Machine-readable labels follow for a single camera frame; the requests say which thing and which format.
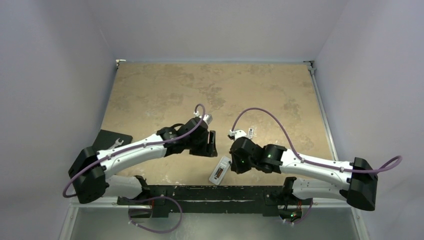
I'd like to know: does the silver open-end wrench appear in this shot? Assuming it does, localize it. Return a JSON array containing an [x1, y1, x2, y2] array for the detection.
[[109, 138, 124, 150]]

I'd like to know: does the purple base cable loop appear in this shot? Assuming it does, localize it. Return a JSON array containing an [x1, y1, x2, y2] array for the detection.
[[127, 194, 184, 235]]

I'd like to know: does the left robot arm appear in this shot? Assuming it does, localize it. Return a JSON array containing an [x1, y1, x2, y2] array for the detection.
[[68, 114, 218, 205]]

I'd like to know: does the white remote control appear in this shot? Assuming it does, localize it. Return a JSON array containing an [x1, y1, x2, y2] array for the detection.
[[209, 156, 232, 186]]

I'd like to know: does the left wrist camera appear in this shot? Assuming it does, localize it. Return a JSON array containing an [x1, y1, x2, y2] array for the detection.
[[202, 114, 213, 125]]

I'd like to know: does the black foam block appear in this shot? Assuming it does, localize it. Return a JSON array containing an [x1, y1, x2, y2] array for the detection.
[[92, 129, 133, 152]]

